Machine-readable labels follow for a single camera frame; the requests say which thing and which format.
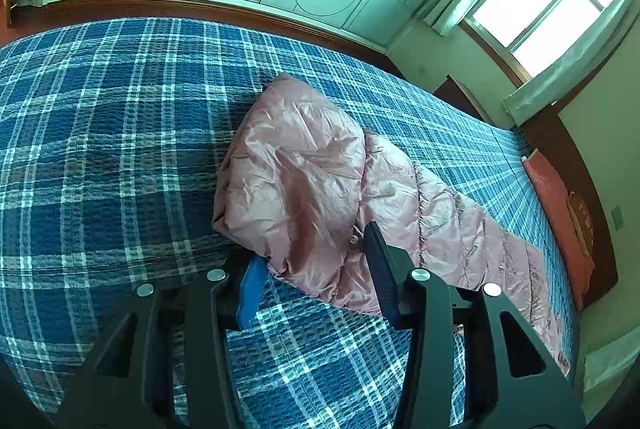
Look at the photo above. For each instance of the blue plaid bed blanket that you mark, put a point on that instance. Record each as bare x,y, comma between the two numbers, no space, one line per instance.
100,134

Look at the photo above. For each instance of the orange pillow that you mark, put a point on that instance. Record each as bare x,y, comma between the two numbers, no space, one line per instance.
560,219

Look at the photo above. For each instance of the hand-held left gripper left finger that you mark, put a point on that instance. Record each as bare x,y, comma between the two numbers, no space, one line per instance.
249,291

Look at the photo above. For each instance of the brown wooden headboard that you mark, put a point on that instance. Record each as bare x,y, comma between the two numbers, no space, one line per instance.
575,169

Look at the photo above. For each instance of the wooden framed window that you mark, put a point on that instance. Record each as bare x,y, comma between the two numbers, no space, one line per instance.
540,4

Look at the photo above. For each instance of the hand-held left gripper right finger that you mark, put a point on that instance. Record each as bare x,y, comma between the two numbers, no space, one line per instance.
382,279

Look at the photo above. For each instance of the pink down jacket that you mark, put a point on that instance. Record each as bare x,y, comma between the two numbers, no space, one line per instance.
300,169

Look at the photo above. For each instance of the wall socket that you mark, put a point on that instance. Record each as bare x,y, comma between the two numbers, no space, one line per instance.
618,217

